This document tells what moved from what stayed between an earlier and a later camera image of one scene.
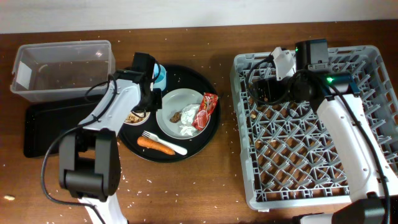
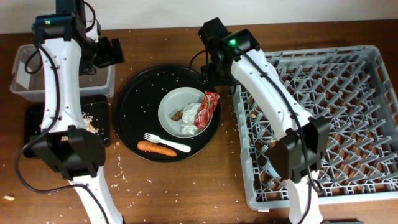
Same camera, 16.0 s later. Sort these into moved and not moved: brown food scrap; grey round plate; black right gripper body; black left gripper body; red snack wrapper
Moved: black right gripper body; black left gripper body
Not moved: grey round plate; red snack wrapper; brown food scrap
